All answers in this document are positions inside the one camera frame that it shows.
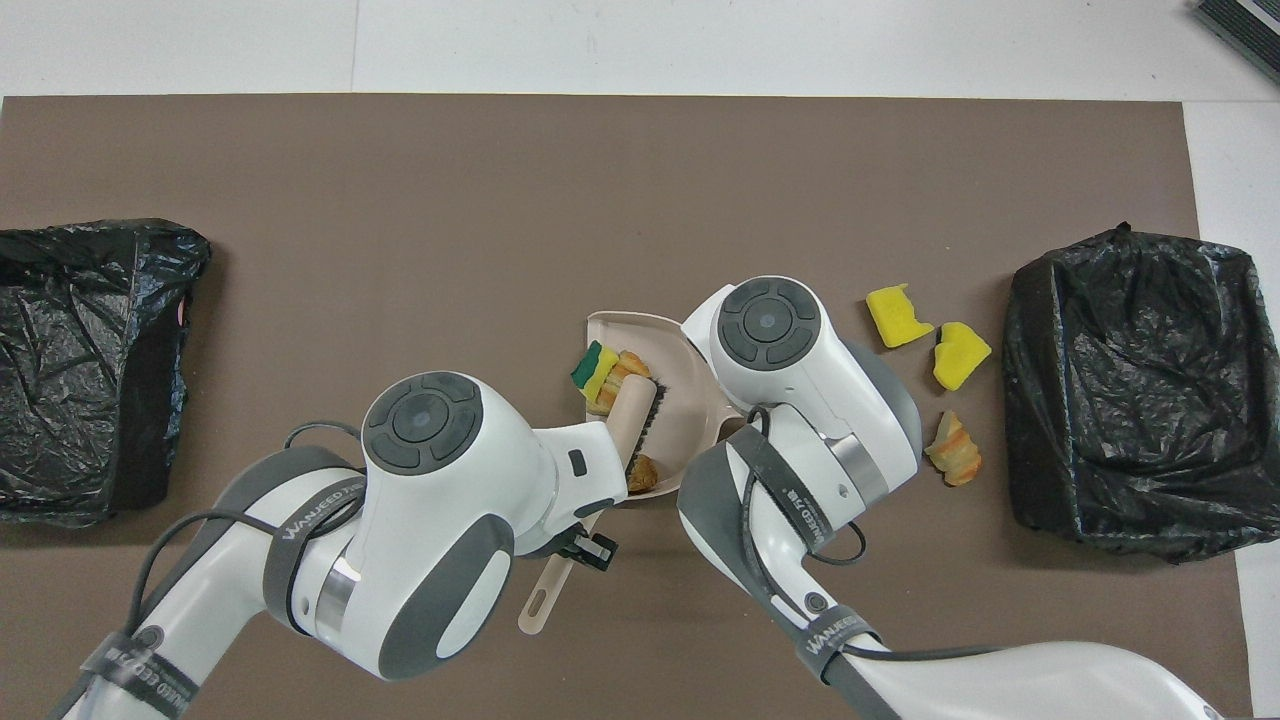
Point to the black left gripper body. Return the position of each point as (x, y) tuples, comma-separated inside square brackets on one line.
[(590, 550)]

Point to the brown bread roll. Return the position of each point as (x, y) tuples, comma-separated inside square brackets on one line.
[(642, 475)]

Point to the beige hand brush black bristles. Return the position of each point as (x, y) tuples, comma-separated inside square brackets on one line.
[(632, 410)]

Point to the beige plastic dustpan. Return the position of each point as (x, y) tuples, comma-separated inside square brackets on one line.
[(690, 400)]

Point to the yellow sponge with green backing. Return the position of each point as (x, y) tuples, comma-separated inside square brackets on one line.
[(594, 367)]

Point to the pale crusty bread chunk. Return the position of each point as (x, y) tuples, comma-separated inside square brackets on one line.
[(630, 365)]

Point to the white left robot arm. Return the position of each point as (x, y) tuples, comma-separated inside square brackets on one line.
[(420, 520)]

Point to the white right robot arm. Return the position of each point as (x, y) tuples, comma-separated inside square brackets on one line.
[(800, 400)]

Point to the bin lined with black bag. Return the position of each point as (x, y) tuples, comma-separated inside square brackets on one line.
[(1130, 390), (80, 350)]

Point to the striped croissant piece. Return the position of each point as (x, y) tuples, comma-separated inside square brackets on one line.
[(954, 450)]

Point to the yellow sponge piece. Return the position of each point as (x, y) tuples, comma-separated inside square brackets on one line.
[(898, 315), (960, 355)]

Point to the brown table mat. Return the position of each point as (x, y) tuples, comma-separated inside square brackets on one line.
[(300, 160)]

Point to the dark ribbed floor grate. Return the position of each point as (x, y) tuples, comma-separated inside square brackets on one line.
[(1245, 30)]

